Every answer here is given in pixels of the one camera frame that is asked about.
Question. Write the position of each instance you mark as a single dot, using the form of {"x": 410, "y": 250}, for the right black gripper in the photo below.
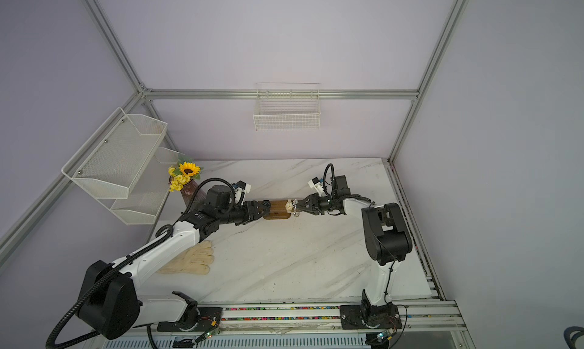
{"x": 315, "y": 208}

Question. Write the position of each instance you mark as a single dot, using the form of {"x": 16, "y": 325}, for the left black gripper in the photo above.
{"x": 250, "y": 216}

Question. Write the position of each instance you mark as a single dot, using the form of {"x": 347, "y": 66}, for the wooden watch stand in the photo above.
{"x": 278, "y": 211}

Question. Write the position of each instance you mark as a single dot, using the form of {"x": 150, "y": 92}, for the beige band watch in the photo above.
{"x": 289, "y": 206}

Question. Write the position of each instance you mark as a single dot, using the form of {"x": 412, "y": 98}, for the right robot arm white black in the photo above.
{"x": 386, "y": 236}

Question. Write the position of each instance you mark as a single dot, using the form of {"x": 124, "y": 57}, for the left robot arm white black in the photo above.
{"x": 108, "y": 303}

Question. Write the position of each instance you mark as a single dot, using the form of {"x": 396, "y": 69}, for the beige work glove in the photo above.
{"x": 194, "y": 261}

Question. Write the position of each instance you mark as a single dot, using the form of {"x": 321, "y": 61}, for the sunflower bouquet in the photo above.
{"x": 184, "y": 171}

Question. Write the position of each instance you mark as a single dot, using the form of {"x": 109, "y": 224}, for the lower white mesh shelf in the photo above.
{"x": 147, "y": 198}

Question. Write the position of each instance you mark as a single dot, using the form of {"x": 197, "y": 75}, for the white mesh shelf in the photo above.
{"x": 147, "y": 198}
{"x": 110, "y": 163}

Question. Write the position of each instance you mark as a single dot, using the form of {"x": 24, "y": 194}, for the upper white mesh shelf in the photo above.
{"x": 110, "y": 163}

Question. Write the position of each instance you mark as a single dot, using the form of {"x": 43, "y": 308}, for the white wire wall basket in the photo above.
{"x": 281, "y": 106}

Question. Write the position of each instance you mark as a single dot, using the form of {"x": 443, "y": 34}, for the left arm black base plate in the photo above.
{"x": 202, "y": 320}

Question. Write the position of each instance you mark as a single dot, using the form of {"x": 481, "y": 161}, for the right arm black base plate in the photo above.
{"x": 375, "y": 317}

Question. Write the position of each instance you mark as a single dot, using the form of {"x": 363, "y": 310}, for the aluminium rail frame front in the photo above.
{"x": 430, "y": 323}

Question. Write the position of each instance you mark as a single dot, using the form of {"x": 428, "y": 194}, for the black cable loop corner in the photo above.
{"x": 572, "y": 334}

